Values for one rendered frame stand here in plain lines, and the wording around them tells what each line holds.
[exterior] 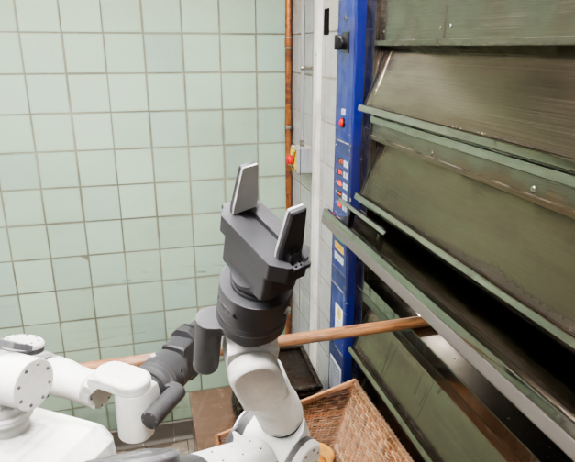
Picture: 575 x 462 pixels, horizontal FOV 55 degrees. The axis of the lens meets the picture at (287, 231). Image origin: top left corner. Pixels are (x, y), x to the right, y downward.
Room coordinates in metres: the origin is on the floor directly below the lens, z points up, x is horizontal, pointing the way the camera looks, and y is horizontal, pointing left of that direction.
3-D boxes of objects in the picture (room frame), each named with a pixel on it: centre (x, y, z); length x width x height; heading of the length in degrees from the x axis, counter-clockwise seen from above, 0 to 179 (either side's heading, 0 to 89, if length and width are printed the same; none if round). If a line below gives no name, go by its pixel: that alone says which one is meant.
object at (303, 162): (2.21, -0.06, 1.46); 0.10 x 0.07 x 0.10; 14
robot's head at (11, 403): (0.62, 0.37, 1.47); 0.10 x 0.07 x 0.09; 70
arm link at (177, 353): (0.99, 0.23, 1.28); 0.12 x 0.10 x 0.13; 160
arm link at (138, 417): (0.87, 0.26, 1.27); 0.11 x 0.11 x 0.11; 70
